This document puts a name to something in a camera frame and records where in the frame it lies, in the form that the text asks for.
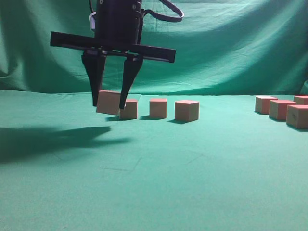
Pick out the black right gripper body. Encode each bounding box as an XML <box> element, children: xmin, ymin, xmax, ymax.
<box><xmin>50</xmin><ymin>0</ymin><xmax>176</xmax><ymax>63</ymax></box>

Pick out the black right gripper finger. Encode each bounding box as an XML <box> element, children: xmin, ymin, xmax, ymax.
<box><xmin>81</xmin><ymin>51</ymin><xmax>106</xmax><ymax>106</ymax></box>
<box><xmin>119</xmin><ymin>56</ymin><xmax>143</xmax><ymax>109</ymax></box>

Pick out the placed pink cube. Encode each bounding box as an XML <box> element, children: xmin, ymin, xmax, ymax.
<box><xmin>175</xmin><ymin>100</ymin><xmax>200</xmax><ymax>122</ymax></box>
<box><xmin>150</xmin><ymin>99</ymin><xmax>167</xmax><ymax>119</ymax></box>
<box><xmin>119</xmin><ymin>99</ymin><xmax>138</xmax><ymax>120</ymax></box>
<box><xmin>96</xmin><ymin>90</ymin><xmax>121</xmax><ymax>115</ymax></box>

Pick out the pink cube with mark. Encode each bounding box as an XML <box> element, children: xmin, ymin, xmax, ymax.
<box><xmin>286</xmin><ymin>104</ymin><xmax>308</xmax><ymax>128</ymax></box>

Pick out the green cloth backdrop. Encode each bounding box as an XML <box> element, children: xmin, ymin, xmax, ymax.
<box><xmin>0</xmin><ymin>0</ymin><xmax>308</xmax><ymax>231</ymax></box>

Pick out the far left pink cube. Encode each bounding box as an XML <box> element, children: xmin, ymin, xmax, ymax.
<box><xmin>255</xmin><ymin>96</ymin><xmax>278</xmax><ymax>115</ymax></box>

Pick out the middle pink cube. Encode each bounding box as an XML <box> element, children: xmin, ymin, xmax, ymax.
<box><xmin>269</xmin><ymin>100</ymin><xmax>296</xmax><ymax>121</ymax></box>

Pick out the far right pink cube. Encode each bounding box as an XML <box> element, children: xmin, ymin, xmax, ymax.
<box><xmin>293</xmin><ymin>95</ymin><xmax>308</xmax><ymax>105</ymax></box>

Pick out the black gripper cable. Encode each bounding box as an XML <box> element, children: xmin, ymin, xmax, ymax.
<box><xmin>141</xmin><ymin>0</ymin><xmax>184</xmax><ymax>23</ymax></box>

